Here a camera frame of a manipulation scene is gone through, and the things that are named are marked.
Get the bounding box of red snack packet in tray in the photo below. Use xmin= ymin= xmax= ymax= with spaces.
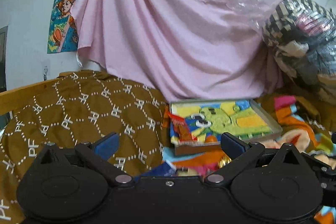
xmin=168 ymin=112 xmax=197 ymax=142

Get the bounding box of pink hanging cloth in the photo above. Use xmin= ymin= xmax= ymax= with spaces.
xmin=71 ymin=0 xmax=282 ymax=101

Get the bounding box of gold snack packet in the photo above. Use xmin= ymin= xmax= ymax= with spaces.
xmin=217 ymin=155 xmax=232 ymax=169

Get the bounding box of brown PF patterned pillow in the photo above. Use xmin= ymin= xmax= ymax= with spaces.
xmin=1 ymin=71 xmax=170 ymax=223

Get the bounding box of blue and white snack bar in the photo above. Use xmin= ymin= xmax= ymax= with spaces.
xmin=134 ymin=161 xmax=177 ymax=181

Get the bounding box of dark door frame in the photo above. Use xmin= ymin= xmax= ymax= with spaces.
xmin=0 ymin=26 xmax=8 ymax=92

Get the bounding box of plastic-wrapped bundle of clothes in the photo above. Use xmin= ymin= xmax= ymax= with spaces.
xmin=227 ymin=0 xmax=335 ymax=104

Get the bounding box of wooden bed headboard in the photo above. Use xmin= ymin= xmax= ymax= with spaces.
xmin=0 ymin=70 xmax=79 ymax=117

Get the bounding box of wall socket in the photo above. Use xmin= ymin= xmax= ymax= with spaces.
xmin=42 ymin=60 xmax=50 ymax=81

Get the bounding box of cartoon wall poster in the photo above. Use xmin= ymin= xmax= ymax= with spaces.
xmin=47 ymin=0 xmax=79 ymax=54

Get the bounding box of small orange fruit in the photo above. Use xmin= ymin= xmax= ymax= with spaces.
xmin=205 ymin=135 xmax=218 ymax=143

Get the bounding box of grey tray with cartoon towel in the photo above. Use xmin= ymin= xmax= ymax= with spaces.
xmin=168 ymin=99 xmax=282 ymax=156

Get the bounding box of colourful cartoon blanket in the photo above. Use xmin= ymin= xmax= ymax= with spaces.
xmin=133 ymin=93 xmax=336 ymax=224

